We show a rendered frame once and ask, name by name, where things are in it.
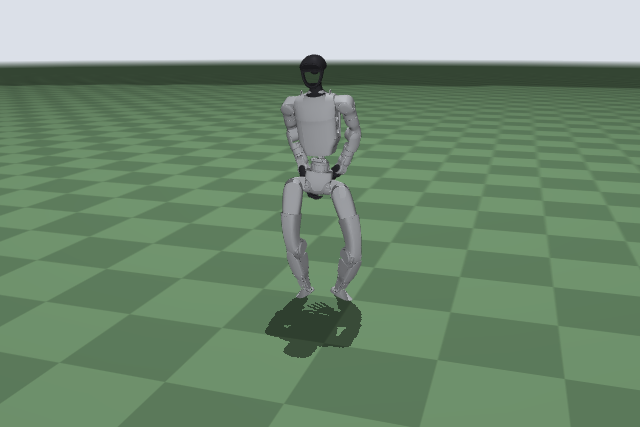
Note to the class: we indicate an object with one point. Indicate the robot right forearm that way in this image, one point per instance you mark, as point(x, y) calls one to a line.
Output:
point(299, 154)

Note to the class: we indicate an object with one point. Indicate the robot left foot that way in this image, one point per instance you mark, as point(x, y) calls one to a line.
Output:
point(342, 294)

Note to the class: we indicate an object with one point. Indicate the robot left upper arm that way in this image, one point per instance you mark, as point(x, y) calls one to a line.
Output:
point(345, 104)

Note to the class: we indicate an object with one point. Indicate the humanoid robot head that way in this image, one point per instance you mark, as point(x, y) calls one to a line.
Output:
point(314, 64)

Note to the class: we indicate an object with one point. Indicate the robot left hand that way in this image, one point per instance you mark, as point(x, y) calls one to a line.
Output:
point(335, 169)

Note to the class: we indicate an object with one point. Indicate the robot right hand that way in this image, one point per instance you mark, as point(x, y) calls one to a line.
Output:
point(302, 173)

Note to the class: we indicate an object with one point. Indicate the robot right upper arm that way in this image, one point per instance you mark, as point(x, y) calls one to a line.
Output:
point(287, 109)

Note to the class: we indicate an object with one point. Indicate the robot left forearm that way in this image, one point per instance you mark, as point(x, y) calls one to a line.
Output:
point(347, 153)

